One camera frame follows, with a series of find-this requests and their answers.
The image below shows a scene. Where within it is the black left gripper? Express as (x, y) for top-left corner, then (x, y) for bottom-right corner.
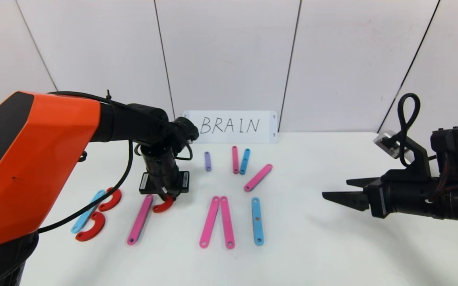
(139, 145), (190, 201)

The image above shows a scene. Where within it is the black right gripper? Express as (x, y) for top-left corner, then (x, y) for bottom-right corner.
(322, 177), (445, 220)

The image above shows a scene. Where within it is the red C-shaped piece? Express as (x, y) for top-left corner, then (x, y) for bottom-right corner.
(98, 187), (122, 212)
(152, 195), (175, 213)
(75, 211), (106, 242)

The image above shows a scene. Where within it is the long pink bar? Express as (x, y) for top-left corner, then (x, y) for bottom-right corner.
(127, 194), (154, 245)
(199, 196), (220, 249)
(244, 164), (273, 192)
(220, 196), (236, 250)

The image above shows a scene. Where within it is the white sign reading BRAIN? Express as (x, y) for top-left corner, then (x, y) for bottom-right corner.
(183, 110), (278, 144)

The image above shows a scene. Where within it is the long blue bar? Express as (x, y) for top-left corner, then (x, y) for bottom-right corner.
(70, 189), (106, 234)
(251, 197), (264, 246)

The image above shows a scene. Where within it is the short blue bar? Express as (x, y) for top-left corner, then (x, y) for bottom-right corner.
(240, 148), (251, 175)

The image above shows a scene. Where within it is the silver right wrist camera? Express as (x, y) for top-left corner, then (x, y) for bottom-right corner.
(373, 130), (402, 159)

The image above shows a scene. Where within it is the black right camera bracket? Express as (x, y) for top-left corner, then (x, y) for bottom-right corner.
(388, 135), (432, 179)

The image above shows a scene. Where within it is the black looped right arm cable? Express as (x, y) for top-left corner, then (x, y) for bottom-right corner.
(397, 93), (421, 167)

